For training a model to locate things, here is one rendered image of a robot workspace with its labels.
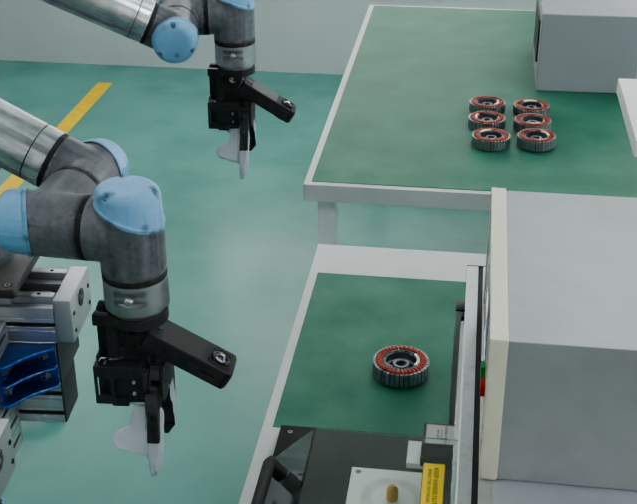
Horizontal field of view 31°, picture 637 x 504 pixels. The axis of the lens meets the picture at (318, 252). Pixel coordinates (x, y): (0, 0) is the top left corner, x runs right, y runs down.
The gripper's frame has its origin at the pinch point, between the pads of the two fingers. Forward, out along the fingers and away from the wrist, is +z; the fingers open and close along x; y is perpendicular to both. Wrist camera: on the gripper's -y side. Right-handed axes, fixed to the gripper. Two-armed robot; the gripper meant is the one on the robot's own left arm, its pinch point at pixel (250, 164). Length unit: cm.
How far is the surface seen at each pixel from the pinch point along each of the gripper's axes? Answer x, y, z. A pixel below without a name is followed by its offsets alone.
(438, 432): 53, -36, 23
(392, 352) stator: 7.4, -28.5, 37.0
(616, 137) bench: -121, -95, 40
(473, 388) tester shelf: 69, -39, 4
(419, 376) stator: 15, -34, 38
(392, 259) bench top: -39, -28, 40
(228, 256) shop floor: -181, 33, 115
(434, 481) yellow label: 83, -34, 9
